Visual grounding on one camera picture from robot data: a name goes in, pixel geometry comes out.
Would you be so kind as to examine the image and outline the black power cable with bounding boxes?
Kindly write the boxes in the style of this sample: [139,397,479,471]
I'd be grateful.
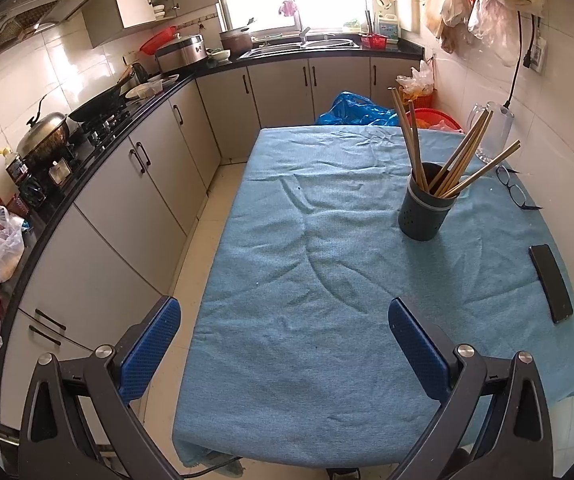
[501,10,525,111]

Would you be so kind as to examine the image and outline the brown clay pot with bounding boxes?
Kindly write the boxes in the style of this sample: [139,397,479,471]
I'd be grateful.
[218,27,254,58]

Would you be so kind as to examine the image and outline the steel kitchen sink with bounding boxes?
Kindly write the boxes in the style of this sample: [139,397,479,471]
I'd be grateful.
[239,36,360,58]

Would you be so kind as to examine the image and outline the black frying pan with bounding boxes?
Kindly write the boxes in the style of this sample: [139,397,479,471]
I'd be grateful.
[68,67,138,123]

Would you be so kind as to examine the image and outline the black kitchen countertop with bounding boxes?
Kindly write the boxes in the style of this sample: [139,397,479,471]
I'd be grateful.
[0,42,424,401]

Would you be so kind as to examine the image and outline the red trash bin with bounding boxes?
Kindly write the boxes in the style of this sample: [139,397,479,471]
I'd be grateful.
[396,60,438,111]

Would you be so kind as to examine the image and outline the steel sink faucet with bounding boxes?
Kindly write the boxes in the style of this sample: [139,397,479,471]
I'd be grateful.
[292,2,313,46]

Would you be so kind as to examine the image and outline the beige kitchen base cabinets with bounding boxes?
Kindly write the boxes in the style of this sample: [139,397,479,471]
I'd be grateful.
[0,55,420,431]

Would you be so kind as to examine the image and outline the white detergent bottle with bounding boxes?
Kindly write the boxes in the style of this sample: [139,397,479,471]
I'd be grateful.
[374,10,402,43]

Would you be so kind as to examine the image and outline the red colander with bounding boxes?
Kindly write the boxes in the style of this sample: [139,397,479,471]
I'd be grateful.
[139,27,180,57]

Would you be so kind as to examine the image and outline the blue plastic bag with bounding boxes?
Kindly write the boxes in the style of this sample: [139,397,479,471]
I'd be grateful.
[315,91,400,128]

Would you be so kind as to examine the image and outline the cooking oil bottle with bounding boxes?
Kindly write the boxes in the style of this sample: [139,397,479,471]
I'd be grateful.
[0,147,30,186]

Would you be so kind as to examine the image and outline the silver rice cooker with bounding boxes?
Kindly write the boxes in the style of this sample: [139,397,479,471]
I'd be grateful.
[154,34,208,73]

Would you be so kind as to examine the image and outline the clear plastic food container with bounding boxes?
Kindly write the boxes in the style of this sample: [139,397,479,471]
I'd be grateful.
[126,77,165,101]

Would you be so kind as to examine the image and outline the beige upper wall cabinets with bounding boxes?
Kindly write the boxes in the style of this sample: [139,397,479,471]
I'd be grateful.
[32,0,218,48]

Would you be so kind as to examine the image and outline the red plastic basin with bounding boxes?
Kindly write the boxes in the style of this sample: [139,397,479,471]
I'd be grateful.
[409,107,465,133]

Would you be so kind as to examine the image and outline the black smartphone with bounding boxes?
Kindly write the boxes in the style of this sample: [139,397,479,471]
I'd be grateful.
[528,244,574,325]

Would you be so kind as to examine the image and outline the black packet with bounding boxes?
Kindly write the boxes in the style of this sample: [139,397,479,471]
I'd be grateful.
[19,175,48,206]

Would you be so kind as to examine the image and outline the dark grey utensil holder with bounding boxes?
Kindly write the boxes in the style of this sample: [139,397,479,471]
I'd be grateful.
[398,161,460,242]

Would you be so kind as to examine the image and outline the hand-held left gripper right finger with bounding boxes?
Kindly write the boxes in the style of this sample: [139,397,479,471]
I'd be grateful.
[388,296,554,480]

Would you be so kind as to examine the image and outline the steel range hood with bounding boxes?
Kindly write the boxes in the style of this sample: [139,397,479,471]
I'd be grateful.
[0,0,120,56]

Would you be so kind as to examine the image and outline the blue table cloth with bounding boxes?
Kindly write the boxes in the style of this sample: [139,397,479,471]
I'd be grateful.
[172,125,574,471]

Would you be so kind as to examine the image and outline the brown plastic bag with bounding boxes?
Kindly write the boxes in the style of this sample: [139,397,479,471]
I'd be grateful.
[423,0,468,56]

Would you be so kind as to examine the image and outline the glass mug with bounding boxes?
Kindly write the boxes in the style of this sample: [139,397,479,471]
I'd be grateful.
[466,101,515,163]

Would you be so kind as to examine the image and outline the group of wooden chopsticks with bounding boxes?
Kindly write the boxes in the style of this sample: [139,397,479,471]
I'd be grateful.
[391,87,522,200]

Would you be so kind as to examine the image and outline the black eyeglasses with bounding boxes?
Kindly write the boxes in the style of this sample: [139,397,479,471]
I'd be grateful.
[494,165,543,211]

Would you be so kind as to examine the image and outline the steel lidded wok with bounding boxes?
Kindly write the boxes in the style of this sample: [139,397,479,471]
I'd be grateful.
[16,95,72,168]

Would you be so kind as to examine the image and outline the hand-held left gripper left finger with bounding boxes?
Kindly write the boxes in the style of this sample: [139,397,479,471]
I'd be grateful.
[17,295,184,480]

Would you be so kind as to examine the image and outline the clear plastic bag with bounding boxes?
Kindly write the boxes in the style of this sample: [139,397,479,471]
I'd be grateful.
[467,0,520,68]

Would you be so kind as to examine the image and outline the gas stove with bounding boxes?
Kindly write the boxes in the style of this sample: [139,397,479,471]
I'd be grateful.
[69,107,132,148]

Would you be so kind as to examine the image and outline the white wall socket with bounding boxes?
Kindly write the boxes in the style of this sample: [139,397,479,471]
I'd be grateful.
[527,35,548,75]

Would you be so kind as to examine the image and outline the small steel container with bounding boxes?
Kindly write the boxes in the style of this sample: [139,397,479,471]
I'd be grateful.
[47,160,74,186]

